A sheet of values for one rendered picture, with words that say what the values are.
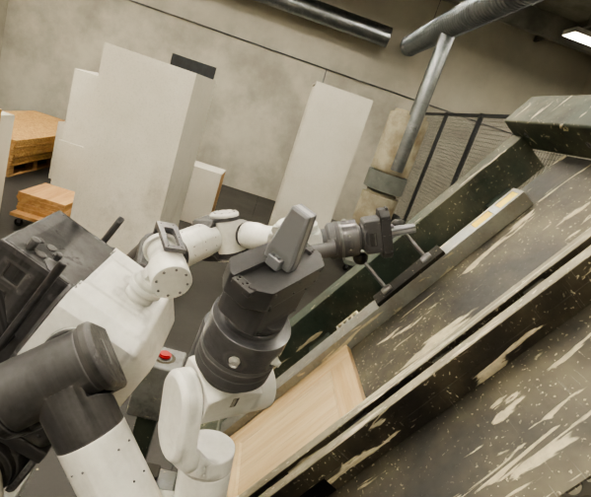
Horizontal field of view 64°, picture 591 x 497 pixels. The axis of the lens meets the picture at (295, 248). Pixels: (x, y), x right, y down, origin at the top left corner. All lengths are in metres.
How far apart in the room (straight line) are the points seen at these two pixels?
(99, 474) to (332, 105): 4.35
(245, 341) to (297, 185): 4.38
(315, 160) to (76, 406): 4.29
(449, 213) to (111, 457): 1.05
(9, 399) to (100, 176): 2.92
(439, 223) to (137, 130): 2.44
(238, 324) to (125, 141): 3.03
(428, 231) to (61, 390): 1.03
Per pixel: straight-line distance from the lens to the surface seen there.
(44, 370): 0.68
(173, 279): 0.80
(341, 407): 1.03
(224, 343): 0.48
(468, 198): 1.41
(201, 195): 6.13
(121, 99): 3.44
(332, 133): 4.79
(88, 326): 0.68
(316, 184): 4.83
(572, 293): 0.86
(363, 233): 1.11
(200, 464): 0.60
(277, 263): 0.44
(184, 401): 0.54
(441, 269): 1.17
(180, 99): 3.34
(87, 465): 0.69
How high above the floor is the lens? 1.72
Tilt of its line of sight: 15 degrees down
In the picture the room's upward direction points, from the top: 19 degrees clockwise
